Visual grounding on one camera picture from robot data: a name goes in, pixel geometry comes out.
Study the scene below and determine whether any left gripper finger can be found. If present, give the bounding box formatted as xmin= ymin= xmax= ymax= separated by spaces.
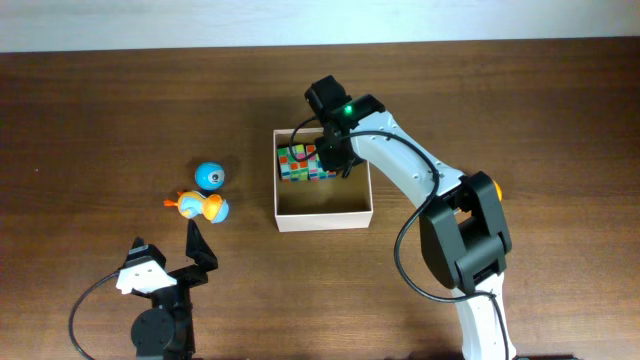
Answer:
xmin=185 ymin=219 xmax=218 ymax=272
xmin=123 ymin=237 xmax=166 ymax=269

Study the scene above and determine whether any Rubik's cube one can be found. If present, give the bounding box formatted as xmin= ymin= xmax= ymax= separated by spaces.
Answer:
xmin=277 ymin=144 xmax=309 ymax=182
xmin=305 ymin=145 xmax=336 ymax=181

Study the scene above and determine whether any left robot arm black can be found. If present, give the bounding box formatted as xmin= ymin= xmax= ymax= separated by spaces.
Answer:
xmin=116 ymin=220 xmax=218 ymax=360

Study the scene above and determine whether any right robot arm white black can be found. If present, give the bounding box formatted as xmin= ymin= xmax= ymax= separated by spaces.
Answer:
xmin=305 ymin=76 xmax=517 ymax=360

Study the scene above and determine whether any orange blue duck toy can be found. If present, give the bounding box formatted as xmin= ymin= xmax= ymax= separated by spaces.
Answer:
xmin=163 ymin=191 xmax=230 ymax=224

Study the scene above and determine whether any white cardboard box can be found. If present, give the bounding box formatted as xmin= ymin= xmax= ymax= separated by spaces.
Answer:
xmin=272 ymin=129 xmax=373 ymax=232

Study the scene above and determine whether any blue ball toy with eye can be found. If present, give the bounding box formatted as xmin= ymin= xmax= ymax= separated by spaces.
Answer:
xmin=194 ymin=162 xmax=225 ymax=191

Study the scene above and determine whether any yellow rubber duck toy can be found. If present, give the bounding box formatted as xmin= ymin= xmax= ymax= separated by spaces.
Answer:
xmin=492 ymin=180 xmax=503 ymax=202

